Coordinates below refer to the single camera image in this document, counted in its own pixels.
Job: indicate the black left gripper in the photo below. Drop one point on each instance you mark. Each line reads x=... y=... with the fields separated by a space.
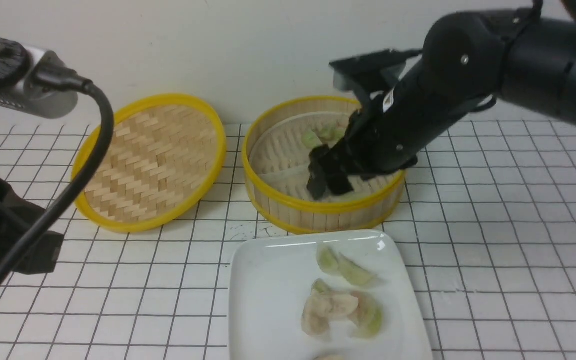
x=17 y=215

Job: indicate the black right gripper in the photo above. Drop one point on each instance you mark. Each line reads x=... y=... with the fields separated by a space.
x=385 y=137

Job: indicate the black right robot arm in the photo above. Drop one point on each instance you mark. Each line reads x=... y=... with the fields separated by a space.
x=469 y=61

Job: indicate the pale dumpling on plate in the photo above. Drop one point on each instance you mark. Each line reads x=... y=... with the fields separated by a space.
x=353 y=273

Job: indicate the small green dumpling on plate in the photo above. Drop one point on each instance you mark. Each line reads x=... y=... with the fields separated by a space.
x=320 y=287

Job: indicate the white square plate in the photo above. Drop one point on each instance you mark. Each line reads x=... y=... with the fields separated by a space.
x=271 y=280

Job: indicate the pinkish dumpling on plate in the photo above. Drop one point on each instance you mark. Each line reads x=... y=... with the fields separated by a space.
x=321 y=308

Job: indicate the green-edged dumpling on plate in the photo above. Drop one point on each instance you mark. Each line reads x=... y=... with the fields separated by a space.
x=367 y=317

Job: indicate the green dumpling in steamer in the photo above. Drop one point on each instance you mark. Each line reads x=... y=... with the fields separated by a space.
x=311 y=140

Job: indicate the pale dumpling in steamer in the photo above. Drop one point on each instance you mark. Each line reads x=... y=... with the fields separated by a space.
x=330 y=134

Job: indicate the white mesh steamer liner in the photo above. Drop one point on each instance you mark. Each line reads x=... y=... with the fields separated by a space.
x=280 y=158

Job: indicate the yellow-rimmed bamboo steamer basket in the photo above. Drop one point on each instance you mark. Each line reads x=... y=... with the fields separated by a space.
x=371 y=203

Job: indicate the yellow-rimmed woven bamboo lid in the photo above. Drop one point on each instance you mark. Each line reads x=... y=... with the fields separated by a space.
x=166 y=153

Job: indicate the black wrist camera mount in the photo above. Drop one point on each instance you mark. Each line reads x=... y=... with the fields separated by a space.
x=366 y=74

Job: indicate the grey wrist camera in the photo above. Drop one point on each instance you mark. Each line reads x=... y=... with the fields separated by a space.
x=19 y=89

